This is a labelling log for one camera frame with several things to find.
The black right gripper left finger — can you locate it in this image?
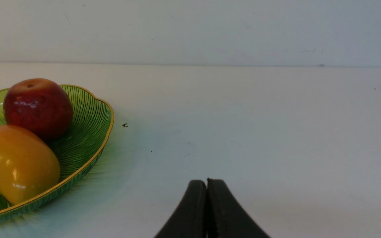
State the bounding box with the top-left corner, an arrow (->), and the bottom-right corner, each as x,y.
155,180 -> 207,238

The red apple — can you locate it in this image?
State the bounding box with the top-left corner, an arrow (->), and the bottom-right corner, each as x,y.
3,78 -> 73,141

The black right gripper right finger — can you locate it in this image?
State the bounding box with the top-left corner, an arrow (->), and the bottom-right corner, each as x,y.
207,178 -> 269,238

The orange yellow mango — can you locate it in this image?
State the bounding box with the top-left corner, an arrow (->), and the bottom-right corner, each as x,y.
0,125 -> 61,205

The green ribbed plate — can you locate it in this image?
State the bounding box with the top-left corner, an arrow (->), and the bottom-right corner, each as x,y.
0,84 -> 114,223

